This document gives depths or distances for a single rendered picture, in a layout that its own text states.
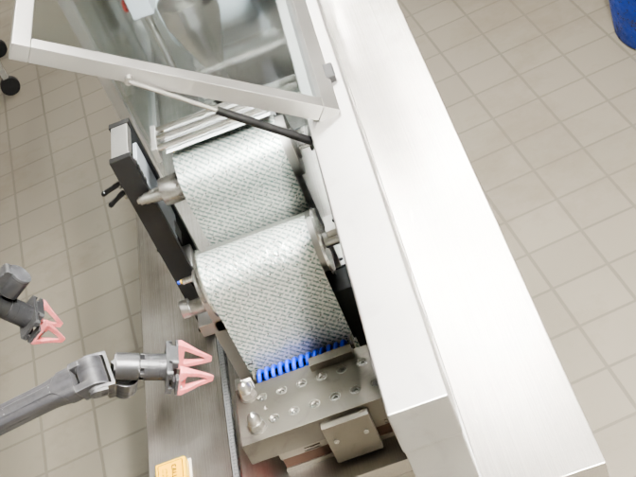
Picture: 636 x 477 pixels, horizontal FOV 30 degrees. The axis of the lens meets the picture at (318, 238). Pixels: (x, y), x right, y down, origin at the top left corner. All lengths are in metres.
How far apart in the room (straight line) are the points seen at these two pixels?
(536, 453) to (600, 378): 2.00
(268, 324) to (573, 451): 0.97
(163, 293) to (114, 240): 1.91
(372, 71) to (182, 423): 0.90
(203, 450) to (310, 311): 0.42
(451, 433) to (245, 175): 1.12
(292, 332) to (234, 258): 0.22
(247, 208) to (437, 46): 2.82
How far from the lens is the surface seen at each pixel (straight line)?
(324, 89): 2.08
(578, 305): 3.90
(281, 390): 2.51
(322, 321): 2.50
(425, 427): 1.54
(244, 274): 2.40
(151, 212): 2.69
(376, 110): 2.40
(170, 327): 2.98
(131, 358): 2.50
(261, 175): 2.54
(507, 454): 1.70
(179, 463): 2.63
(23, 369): 4.65
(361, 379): 2.45
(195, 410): 2.75
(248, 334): 2.49
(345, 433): 2.42
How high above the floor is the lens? 2.76
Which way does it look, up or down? 38 degrees down
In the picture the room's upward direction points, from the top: 24 degrees counter-clockwise
